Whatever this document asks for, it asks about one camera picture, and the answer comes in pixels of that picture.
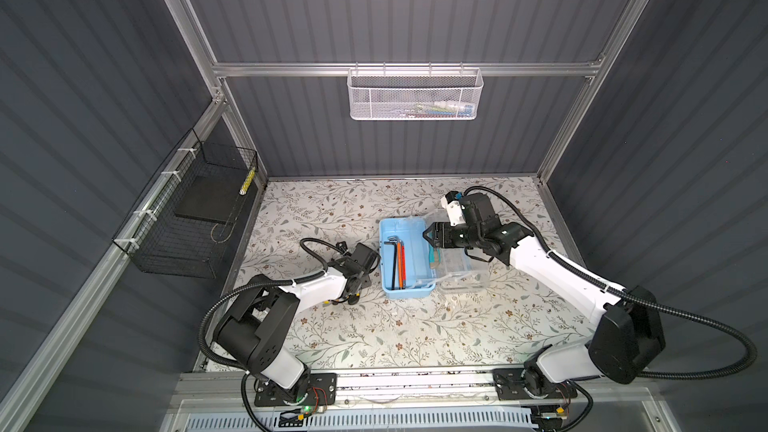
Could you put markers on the black wire basket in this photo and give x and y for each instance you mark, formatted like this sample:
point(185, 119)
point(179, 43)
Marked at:
point(187, 222)

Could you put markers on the blue plastic tool box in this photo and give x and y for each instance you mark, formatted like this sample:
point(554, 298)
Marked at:
point(411, 268)

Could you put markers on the white wire mesh basket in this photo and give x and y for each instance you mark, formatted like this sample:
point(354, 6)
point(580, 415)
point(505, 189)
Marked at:
point(426, 94)

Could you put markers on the yellow marker in basket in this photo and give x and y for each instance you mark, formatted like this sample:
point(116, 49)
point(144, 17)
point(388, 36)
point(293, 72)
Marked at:
point(247, 181)

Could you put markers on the black hex key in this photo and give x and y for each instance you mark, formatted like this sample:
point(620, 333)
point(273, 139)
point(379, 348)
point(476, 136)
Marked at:
point(395, 242)

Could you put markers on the orange hex key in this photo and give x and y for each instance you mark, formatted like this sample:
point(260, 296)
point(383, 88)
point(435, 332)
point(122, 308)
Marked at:
point(396, 281)

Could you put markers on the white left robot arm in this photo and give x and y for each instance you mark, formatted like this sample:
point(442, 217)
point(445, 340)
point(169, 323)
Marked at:
point(248, 327)

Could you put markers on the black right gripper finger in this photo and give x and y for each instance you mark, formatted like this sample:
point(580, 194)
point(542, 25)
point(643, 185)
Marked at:
point(436, 229)
point(436, 241)

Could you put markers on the black pad in basket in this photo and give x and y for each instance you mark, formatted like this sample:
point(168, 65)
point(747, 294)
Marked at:
point(210, 199)

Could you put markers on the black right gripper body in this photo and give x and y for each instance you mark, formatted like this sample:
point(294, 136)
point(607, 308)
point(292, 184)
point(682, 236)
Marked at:
point(460, 236)

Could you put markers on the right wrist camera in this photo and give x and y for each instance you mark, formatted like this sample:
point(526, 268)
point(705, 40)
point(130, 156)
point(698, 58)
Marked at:
point(451, 204)

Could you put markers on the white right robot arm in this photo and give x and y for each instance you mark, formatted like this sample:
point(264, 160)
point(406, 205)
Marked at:
point(626, 333)

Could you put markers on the teal handled tool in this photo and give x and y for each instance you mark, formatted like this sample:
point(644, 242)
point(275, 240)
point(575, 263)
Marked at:
point(434, 257)

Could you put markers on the red hex key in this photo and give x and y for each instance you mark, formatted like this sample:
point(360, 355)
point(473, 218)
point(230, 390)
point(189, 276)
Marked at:
point(402, 271)

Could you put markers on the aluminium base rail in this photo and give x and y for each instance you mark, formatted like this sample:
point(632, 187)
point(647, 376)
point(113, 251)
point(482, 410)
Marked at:
point(451, 398)

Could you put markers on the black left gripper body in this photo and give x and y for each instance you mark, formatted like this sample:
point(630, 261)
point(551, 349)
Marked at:
point(364, 282)

